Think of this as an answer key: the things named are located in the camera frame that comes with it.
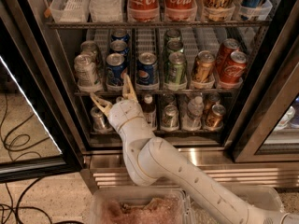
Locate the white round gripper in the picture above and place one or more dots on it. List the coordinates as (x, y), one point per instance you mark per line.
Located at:
(123, 112)

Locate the blue pepsi can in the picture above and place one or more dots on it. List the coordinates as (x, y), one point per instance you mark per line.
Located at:
(119, 46)
(116, 68)
(147, 69)
(120, 34)

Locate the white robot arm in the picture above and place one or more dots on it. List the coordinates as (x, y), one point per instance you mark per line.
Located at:
(148, 157)

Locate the rear silver can bottom shelf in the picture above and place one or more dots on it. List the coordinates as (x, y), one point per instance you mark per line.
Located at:
(98, 101)

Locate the silver can shelf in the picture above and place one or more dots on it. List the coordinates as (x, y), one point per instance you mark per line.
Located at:
(98, 101)
(99, 120)

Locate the front silver can bottom shelf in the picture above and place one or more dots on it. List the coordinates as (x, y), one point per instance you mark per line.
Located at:
(99, 120)

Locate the front white soda can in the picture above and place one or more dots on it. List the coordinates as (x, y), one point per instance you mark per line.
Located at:
(86, 71)

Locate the white soda can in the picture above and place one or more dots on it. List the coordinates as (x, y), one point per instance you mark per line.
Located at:
(86, 71)
(92, 48)

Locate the green white can bottom shelf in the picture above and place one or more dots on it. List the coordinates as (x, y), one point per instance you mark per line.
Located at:
(170, 118)

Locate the rear white soda can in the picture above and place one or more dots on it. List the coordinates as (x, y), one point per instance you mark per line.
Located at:
(92, 48)

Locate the front green soda can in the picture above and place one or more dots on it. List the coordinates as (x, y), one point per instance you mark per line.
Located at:
(175, 68)

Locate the green soda can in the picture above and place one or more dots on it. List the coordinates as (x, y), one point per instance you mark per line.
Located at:
(173, 46)
(175, 68)
(172, 34)

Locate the middle green soda can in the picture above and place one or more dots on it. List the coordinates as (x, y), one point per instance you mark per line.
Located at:
(173, 46)

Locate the rear green soda can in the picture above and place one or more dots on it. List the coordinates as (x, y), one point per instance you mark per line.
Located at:
(172, 34)

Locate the open glass fridge door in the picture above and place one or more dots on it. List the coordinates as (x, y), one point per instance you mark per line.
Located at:
(32, 141)

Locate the gold soda can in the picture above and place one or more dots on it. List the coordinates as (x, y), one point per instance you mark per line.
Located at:
(203, 65)

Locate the rear gold can bottom shelf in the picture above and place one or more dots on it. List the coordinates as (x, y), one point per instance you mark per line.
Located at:
(210, 100)

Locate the front gold can bottom shelf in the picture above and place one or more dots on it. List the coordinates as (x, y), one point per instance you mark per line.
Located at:
(215, 116)

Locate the stainless steel fridge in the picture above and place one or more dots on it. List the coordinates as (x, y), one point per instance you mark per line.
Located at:
(235, 153)

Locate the empty white shelf tray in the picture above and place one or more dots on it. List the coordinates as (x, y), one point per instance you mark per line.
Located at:
(70, 10)

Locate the front red coke can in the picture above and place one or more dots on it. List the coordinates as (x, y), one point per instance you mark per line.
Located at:
(234, 67)

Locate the red coke can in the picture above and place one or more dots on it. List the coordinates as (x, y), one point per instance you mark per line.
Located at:
(234, 67)
(226, 48)

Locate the rear red coke can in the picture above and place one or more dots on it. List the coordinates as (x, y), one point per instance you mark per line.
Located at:
(226, 48)

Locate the gold black can top shelf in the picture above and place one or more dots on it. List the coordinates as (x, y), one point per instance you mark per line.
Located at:
(217, 10)

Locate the left brown juice bottle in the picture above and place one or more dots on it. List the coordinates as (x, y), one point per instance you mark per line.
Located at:
(119, 99)

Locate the brown juice bottle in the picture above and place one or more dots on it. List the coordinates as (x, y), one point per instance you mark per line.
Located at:
(149, 110)
(119, 99)

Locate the right brown juice bottle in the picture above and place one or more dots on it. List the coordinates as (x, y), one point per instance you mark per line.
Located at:
(149, 110)

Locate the clear water bottle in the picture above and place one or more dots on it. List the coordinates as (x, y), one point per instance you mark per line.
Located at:
(194, 112)

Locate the left coca-cola bottle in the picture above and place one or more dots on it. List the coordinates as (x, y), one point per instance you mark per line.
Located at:
(143, 10)

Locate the coca-cola bottle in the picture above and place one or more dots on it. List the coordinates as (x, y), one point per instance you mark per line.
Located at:
(177, 10)
(143, 10)

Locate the left clear plastic bin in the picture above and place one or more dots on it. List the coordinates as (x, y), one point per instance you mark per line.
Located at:
(139, 205)

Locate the clear plastic bin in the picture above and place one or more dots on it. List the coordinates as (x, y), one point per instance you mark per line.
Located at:
(139, 205)
(259, 196)

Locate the right coca-cola bottle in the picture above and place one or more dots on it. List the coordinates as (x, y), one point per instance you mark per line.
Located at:
(177, 10)

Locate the right clear plastic bin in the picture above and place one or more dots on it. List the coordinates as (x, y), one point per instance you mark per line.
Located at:
(259, 196)

